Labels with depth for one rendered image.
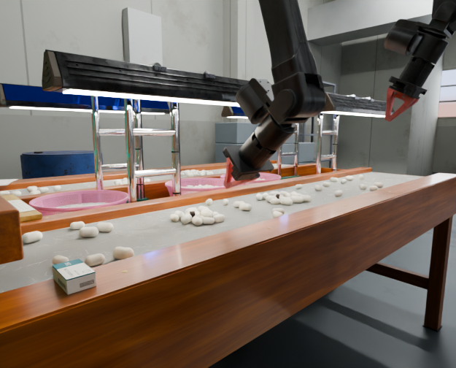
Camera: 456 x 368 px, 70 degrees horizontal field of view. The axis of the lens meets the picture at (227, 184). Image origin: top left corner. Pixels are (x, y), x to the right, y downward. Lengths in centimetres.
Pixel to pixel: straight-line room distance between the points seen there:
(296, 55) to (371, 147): 637
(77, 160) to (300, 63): 205
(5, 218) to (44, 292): 11
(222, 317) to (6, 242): 34
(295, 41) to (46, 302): 50
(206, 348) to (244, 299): 10
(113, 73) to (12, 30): 253
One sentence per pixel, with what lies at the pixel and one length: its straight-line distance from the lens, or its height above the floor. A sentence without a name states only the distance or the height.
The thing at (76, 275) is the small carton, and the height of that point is 78.
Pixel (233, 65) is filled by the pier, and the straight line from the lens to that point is 432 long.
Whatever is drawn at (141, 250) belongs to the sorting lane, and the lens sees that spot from 65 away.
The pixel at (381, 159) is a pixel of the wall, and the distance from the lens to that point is 685.
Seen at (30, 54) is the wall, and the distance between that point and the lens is 325.
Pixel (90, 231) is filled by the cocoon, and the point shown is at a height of 75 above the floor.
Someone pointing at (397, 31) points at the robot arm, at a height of 120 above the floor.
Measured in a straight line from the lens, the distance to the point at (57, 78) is 70.
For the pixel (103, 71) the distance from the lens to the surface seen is 74.
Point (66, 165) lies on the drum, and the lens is 244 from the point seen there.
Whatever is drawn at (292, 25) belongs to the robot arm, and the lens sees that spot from 59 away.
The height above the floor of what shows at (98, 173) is 82.
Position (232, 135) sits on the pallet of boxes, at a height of 93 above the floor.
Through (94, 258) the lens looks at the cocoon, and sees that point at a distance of 59.
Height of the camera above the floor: 96
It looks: 9 degrees down
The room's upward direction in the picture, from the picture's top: straight up
